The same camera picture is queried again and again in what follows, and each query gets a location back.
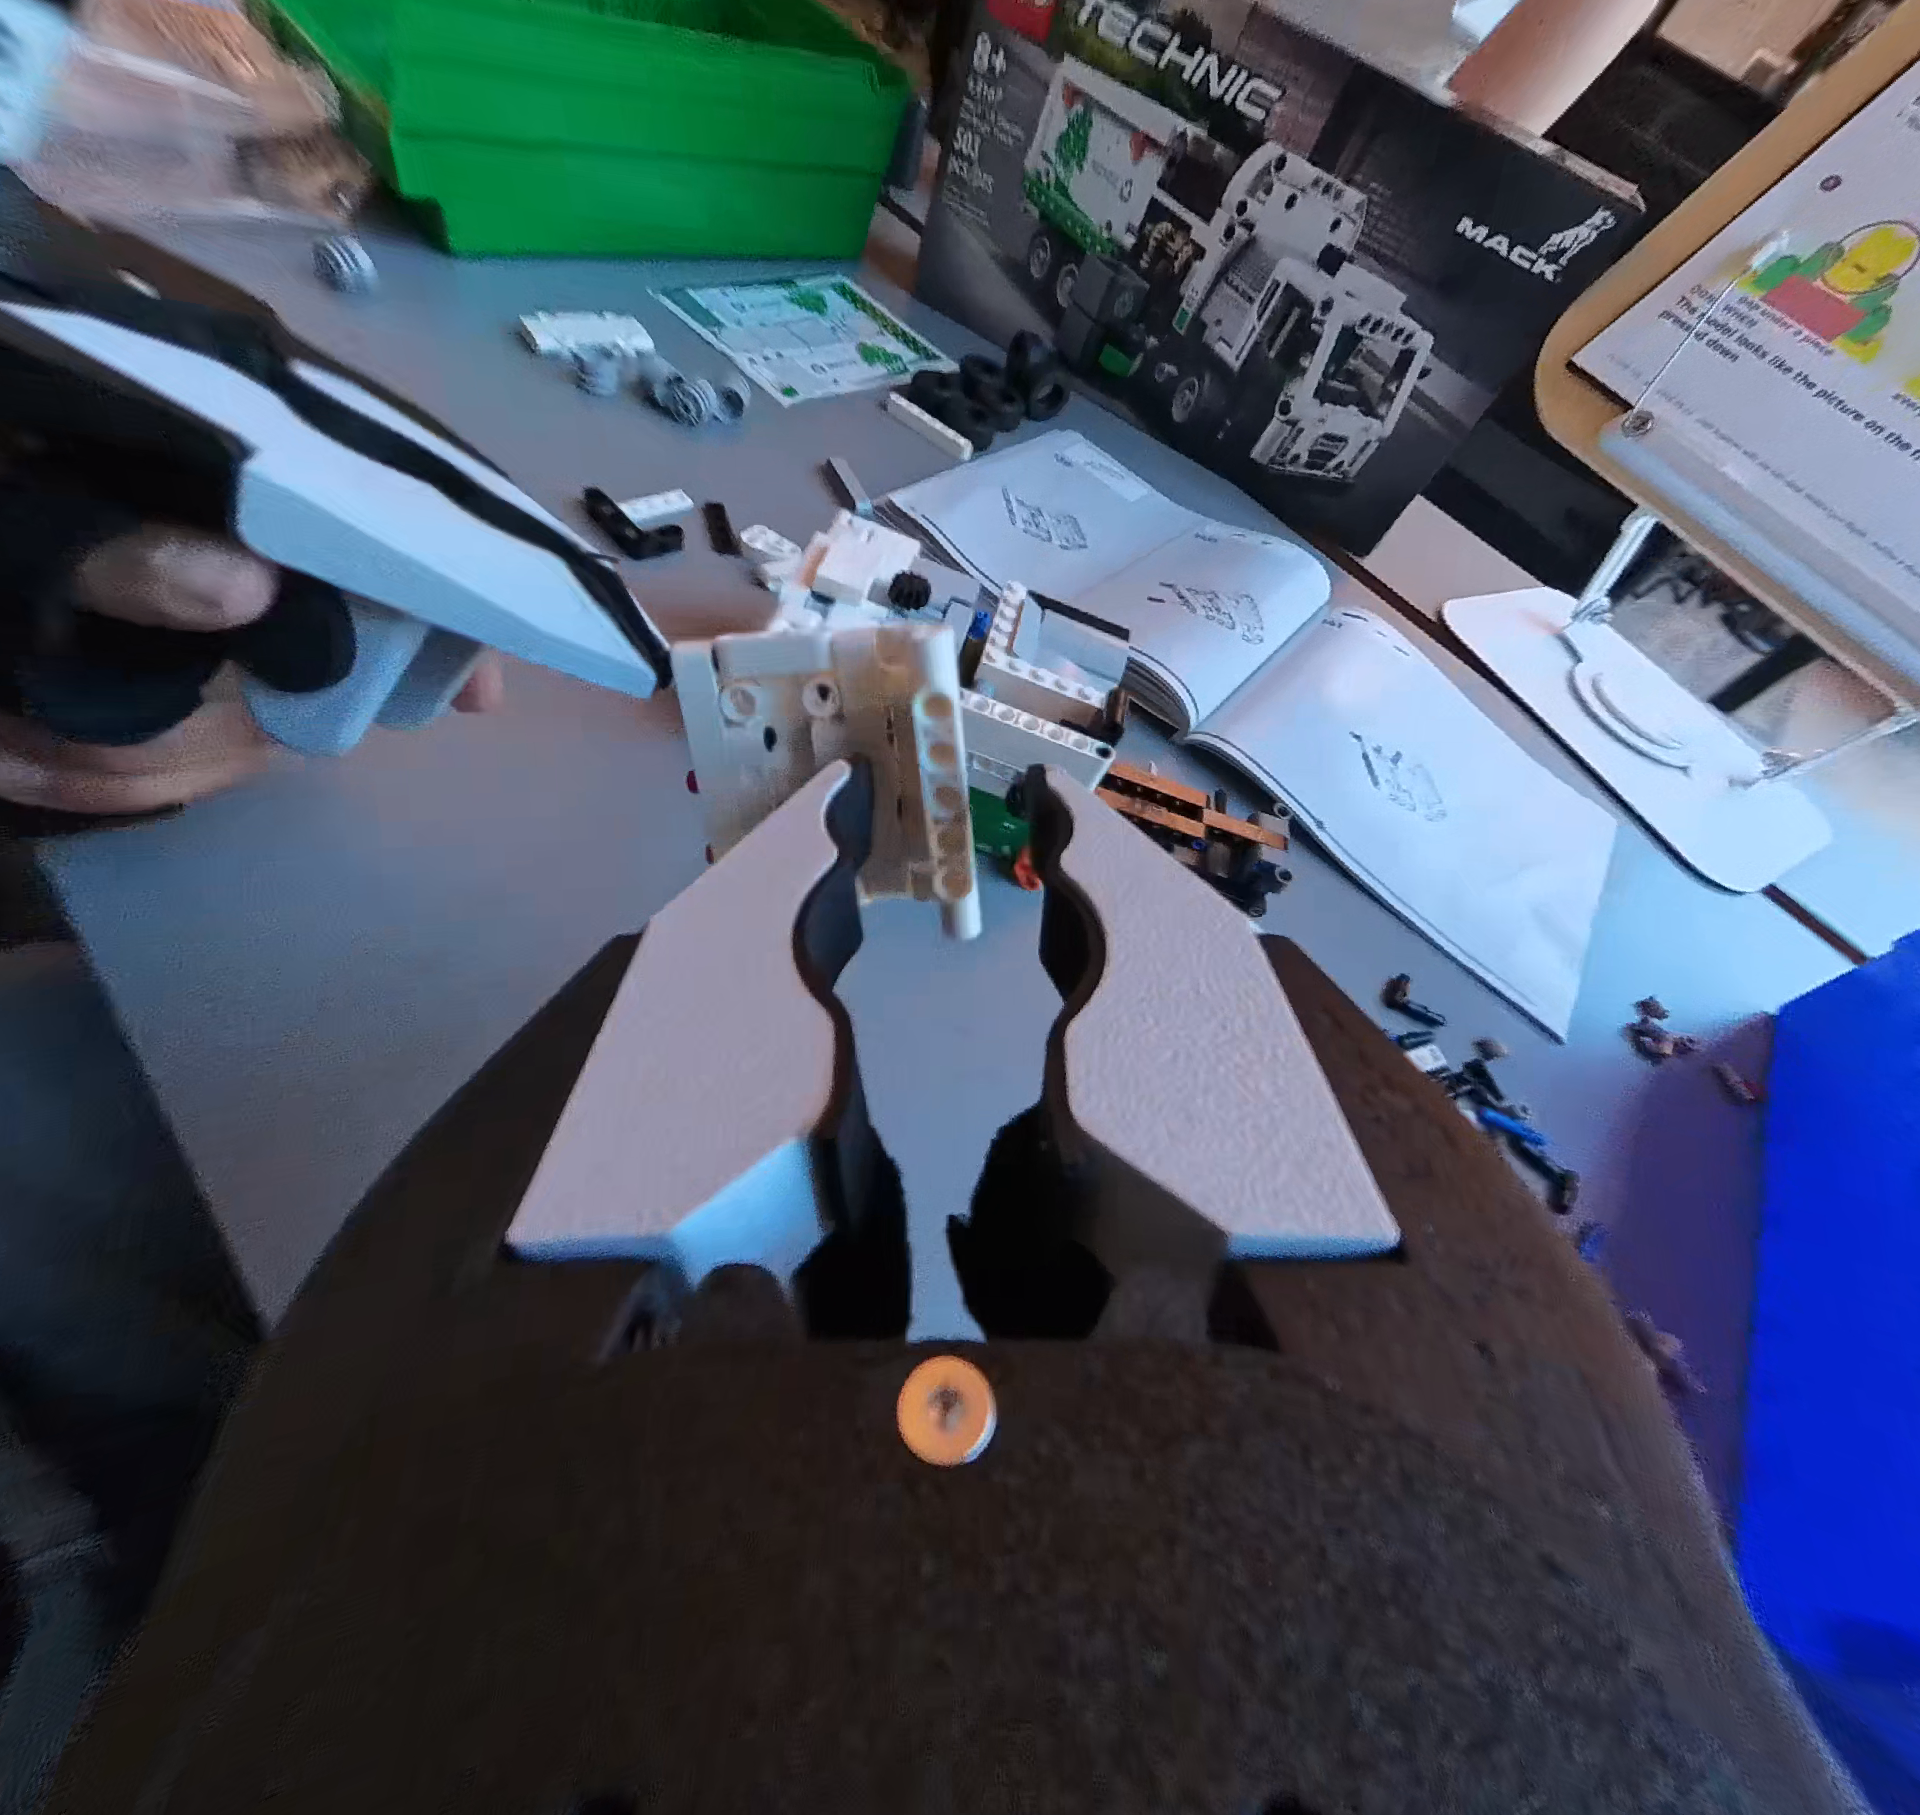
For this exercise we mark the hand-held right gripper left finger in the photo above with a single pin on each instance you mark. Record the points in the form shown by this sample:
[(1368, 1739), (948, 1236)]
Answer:
[(691, 1079)]

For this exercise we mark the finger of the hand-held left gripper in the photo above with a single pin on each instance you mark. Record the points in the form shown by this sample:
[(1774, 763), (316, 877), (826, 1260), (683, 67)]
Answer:
[(449, 587), (449, 474)]

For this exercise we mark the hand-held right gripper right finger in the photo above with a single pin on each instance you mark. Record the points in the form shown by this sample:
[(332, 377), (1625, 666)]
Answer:
[(1200, 1079)]

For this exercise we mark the white lego cab assembly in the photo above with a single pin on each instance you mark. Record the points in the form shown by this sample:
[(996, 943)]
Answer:
[(750, 734)]

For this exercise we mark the black angled lego beam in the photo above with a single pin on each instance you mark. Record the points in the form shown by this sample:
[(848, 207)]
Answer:
[(630, 538)]

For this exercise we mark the white lego connector block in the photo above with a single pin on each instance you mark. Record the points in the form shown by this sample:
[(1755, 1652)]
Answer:
[(586, 342)]

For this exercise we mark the small white lego plate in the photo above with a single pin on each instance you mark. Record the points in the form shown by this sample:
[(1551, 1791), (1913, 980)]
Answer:
[(655, 507)]

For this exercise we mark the grey lego wheel hub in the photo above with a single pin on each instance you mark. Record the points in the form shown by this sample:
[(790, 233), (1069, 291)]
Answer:
[(683, 390), (343, 265), (729, 403)]

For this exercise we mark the small black lego piece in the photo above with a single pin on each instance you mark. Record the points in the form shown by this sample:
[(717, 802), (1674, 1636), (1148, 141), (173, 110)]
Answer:
[(719, 528)]

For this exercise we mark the pile of dark lego pins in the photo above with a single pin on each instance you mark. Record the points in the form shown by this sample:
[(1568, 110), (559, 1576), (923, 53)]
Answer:
[(1485, 1079)]

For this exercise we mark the dark grey lego beam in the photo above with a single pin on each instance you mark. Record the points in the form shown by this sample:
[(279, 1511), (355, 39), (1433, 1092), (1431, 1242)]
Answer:
[(848, 486)]

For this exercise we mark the partly built lego truck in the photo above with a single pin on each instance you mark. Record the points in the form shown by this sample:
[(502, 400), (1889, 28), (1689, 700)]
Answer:
[(1035, 677)]

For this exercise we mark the white lego beam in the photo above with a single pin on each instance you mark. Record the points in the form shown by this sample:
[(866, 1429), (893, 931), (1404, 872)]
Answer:
[(928, 426)]

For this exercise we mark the scattered brown lego pins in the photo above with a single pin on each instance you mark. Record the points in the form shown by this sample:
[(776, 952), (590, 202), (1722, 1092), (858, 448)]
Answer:
[(1689, 1043)]

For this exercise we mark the pile of black lego tires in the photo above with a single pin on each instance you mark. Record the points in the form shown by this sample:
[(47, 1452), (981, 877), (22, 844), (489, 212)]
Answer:
[(990, 390)]

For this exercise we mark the black lego set box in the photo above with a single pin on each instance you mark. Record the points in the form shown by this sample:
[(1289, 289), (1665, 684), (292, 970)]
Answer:
[(1275, 242)]

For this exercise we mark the person's left hand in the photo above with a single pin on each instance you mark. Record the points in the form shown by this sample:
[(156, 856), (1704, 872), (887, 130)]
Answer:
[(165, 587)]

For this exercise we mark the green printed sticker sheet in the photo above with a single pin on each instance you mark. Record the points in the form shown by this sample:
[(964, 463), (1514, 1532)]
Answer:
[(796, 338)]

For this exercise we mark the open instruction booklet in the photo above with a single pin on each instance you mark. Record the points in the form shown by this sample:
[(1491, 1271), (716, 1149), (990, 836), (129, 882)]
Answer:
[(1349, 734)]

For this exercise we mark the green plastic bin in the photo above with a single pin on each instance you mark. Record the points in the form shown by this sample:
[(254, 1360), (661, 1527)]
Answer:
[(600, 90)]

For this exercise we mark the blue plastic bin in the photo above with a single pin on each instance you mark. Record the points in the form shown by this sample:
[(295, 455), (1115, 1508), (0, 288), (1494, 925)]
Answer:
[(1831, 1321)]

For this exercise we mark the wooden document stand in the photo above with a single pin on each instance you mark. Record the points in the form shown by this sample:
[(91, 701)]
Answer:
[(1566, 361)]

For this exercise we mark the printed instruction sheet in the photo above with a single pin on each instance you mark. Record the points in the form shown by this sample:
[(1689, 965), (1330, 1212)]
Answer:
[(1798, 300)]

